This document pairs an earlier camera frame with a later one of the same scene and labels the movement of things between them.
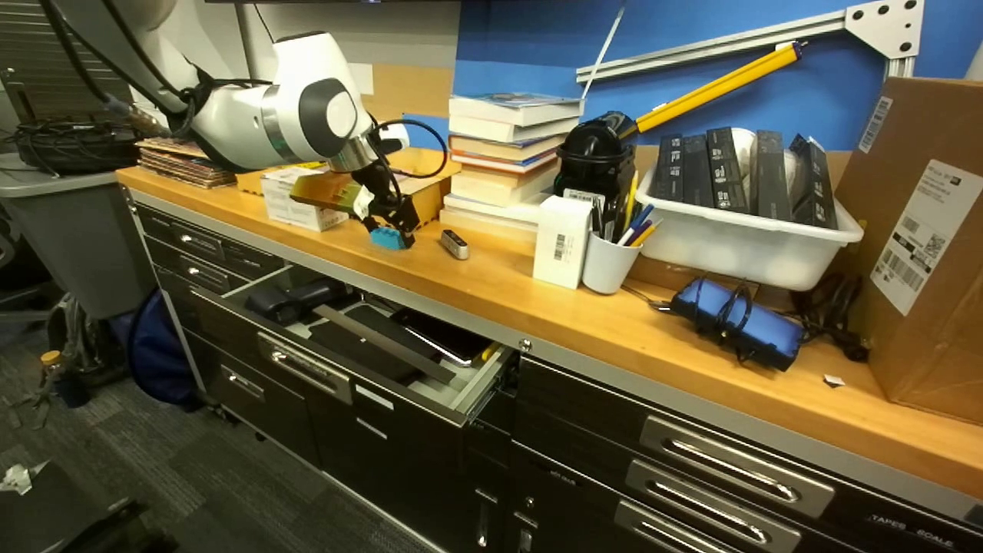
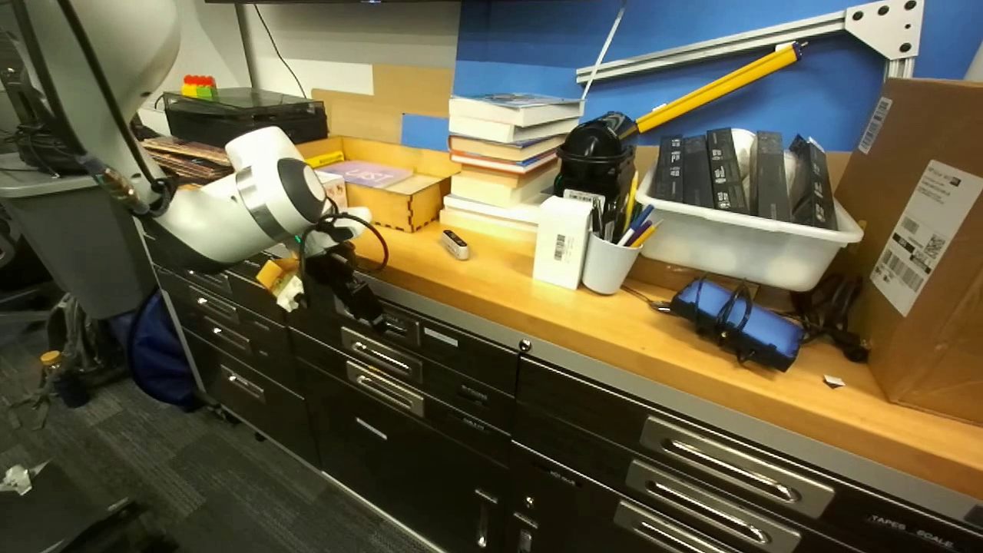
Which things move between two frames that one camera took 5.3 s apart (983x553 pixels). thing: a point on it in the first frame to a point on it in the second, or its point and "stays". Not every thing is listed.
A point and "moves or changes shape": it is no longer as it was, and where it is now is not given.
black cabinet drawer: [355, 346] moves or changes shape
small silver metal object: [452, 243] stays
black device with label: [599, 161] stays
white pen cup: [609, 266] stays
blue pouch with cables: [750, 330] stays
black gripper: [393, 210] to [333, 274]
